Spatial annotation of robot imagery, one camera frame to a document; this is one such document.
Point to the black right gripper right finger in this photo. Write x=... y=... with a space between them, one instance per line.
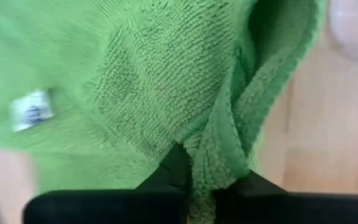
x=291 y=210

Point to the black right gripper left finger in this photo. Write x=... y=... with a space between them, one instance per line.
x=120 y=207

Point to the green microfiber towel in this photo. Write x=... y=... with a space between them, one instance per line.
x=135 y=77

